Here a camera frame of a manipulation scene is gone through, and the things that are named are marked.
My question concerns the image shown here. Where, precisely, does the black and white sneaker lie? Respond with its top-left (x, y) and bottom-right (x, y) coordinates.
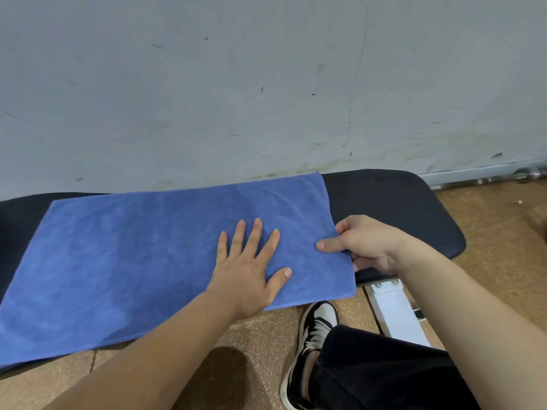
top-left (279, 300), bottom-right (341, 410)

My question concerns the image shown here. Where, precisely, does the person's left hand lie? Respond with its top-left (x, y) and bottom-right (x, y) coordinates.
top-left (205, 218), bottom-right (293, 321)

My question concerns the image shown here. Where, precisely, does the white metal bench frame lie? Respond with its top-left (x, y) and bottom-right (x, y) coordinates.
top-left (364, 278), bottom-right (432, 349)

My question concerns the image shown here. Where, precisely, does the person's right forearm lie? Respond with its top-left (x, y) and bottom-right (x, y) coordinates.
top-left (391, 237), bottom-right (547, 410)

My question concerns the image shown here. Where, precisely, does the person's right hand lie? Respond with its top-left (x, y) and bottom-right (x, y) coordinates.
top-left (316, 215), bottom-right (412, 274)

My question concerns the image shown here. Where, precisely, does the grey metal floor rail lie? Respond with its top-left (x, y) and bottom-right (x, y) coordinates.
top-left (418, 159), bottom-right (547, 192)

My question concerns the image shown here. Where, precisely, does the person's left forearm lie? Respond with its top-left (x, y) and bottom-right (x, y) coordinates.
top-left (42, 289), bottom-right (241, 410)

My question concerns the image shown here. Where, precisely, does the blue microfibre towel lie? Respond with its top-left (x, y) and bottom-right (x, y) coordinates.
top-left (0, 172), bottom-right (357, 368)

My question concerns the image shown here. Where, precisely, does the black trouser leg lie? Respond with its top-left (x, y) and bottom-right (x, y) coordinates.
top-left (307, 324), bottom-right (483, 410)

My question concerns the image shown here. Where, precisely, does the black padded bench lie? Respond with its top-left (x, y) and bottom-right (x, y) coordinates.
top-left (0, 169), bottom-right (467, 377)

